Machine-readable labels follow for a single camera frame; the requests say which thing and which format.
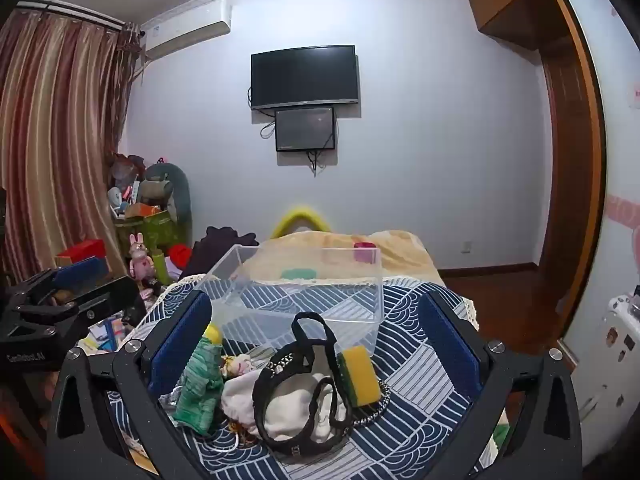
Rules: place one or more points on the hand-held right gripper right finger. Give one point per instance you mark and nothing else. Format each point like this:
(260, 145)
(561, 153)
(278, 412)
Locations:
(450, 350)

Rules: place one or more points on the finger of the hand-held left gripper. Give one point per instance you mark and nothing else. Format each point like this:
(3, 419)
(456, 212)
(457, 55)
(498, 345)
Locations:
(80, 270)
(112, 295)

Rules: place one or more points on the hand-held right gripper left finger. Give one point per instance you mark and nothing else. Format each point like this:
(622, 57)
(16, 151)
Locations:
(179, 347)

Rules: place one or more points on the small beige plush doll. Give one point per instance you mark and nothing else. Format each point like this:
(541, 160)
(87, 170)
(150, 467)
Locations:
(239, 364)

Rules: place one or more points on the yellow and green sponge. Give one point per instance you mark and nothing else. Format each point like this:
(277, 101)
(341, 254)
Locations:
(361, 377)

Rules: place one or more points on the white cloth pouch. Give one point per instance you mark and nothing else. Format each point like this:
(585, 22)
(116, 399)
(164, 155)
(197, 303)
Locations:
(287, 407)

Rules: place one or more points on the clear plastic box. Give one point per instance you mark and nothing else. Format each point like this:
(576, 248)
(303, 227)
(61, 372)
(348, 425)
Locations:
(300, 300)

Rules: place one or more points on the pink rabbit plush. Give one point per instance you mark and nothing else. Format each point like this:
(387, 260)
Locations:
(141, 260)

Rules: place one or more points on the green bottle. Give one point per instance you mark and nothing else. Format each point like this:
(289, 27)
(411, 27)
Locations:
(161, 269)

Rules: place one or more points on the green storage box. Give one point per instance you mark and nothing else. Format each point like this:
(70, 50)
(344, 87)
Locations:
(150, 232)

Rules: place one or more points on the red cloth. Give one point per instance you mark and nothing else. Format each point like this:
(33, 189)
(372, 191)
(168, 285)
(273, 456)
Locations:
(180, 256)

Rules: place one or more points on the blue patterned tablecloth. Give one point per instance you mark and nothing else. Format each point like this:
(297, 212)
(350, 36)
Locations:
(425, 440)

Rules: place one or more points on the black clothing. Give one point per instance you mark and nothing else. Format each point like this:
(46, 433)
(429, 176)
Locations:
(220, 250)

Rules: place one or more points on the yellow blanket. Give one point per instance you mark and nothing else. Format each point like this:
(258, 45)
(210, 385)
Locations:
(400, 250)

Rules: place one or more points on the large grey-green plush toy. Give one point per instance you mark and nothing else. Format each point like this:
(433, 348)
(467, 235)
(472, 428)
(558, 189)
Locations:
(175, 190)

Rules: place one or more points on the pink and red small box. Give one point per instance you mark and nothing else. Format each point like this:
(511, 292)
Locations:
(365, 252)

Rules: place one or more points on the striped brown curtain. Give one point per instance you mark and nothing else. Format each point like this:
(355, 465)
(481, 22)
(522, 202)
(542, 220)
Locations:
(55, 135)

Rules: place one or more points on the yellow plush cushion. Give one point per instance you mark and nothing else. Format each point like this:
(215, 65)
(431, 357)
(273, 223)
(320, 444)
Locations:
(299, 212)

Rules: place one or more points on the white sliding door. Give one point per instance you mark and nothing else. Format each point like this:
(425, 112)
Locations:
(615, 170)

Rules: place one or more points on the small black monitor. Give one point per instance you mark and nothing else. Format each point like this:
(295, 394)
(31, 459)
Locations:
(305, 129)

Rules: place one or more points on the white air conditioner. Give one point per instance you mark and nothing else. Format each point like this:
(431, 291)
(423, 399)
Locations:
(187, 27)

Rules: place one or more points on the wall socket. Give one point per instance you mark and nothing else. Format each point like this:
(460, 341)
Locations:
(467, 246)

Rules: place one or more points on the black wall television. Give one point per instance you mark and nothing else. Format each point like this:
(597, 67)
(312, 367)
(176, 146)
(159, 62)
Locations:
(304, 76)

